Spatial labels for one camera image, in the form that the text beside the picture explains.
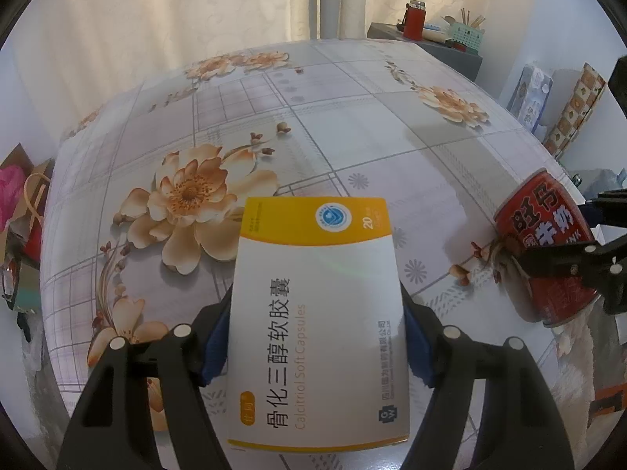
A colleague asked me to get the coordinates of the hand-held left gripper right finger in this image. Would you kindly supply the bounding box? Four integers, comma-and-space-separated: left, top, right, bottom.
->
400, 286, 574, 470

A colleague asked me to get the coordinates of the blue tissue pack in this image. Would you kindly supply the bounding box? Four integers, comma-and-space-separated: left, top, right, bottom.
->
507, 63, 555, 132

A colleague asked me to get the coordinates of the brown paper bag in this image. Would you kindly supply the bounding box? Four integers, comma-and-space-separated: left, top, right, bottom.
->
0, 143, 56, 260

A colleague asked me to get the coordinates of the floral tablecloth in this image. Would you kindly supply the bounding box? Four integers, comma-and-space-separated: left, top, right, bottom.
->
42, 39, 589, 470

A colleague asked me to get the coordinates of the green utensil holder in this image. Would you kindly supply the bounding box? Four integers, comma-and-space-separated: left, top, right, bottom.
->
449, 22, 486, 54

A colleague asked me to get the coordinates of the dark grey cabinet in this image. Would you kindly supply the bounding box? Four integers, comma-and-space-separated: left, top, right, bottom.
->
367, 22, 483, 83

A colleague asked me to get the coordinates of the red drink can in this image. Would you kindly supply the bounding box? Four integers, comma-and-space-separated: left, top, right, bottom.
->
492, 167, 601, 328

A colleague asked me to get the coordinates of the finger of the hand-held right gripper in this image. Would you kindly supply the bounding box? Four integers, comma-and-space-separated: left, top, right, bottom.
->
580, 188, 627, 246
512, 235, 627, 316

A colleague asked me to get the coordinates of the white and yellow medicine box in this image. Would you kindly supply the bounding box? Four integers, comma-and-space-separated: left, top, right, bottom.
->
226, 197, 411, 454

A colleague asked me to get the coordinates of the red lighter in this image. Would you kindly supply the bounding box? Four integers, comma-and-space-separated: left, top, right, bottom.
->
402, 1, 428, 41

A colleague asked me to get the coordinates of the pink cloth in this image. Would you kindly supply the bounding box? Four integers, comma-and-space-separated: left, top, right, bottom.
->
0, 166, 31, 202

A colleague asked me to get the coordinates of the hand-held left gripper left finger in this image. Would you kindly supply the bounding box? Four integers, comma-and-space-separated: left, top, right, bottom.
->
56, 286, 236, 470

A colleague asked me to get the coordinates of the black boxy object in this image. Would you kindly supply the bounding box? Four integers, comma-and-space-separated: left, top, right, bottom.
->
607, 55, 627, 105

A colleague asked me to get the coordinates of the white fluffy cloth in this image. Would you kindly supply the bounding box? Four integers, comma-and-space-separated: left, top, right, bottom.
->
549, 298, 620, 456

